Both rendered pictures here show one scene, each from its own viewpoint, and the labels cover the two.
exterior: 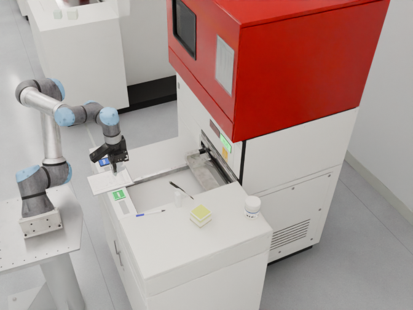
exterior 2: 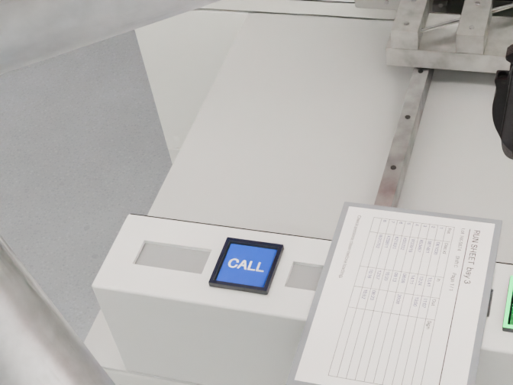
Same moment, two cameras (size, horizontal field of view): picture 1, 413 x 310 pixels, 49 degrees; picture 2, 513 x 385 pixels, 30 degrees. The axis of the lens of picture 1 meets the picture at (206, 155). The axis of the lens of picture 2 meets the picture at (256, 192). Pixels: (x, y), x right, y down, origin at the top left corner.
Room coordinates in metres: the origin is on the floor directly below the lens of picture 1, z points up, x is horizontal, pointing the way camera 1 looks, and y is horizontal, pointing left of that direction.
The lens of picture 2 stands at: (1.27, 0.88, 1.63)
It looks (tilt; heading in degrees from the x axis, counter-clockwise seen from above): 45 degrees down; 321
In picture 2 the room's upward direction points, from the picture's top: 11 degrees counter-clockwise
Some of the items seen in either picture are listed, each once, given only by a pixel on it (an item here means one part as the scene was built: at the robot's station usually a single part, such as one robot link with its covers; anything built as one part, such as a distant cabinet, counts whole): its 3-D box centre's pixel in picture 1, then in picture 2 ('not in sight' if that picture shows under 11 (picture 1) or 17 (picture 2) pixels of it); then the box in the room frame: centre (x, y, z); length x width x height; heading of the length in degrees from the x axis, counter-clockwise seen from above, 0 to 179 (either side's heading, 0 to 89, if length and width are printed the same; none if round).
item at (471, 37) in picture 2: (198, 162); (474, 24); (1.82, 0.05, 0.89); 0.08 x 0.03 x 0.03; 116
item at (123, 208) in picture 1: (112, 188); (394, 336); (1.61, 0.48, 0.89); 0.55 x 0.09 x 0.14; 26
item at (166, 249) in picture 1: (195, 234); not in sight; (1.32, 0.04, 0.89); 0.62 x 0.35 x 0.14; 116
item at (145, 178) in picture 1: (164, 172); (401, 150); (1.79, 0.23, 0.84); 0.50 x 0.02 x 0.03; 116
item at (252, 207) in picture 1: (252, 208); not in sight; (1.39, -0.22, 1.01); 0.07 x 0.07 x 0.10
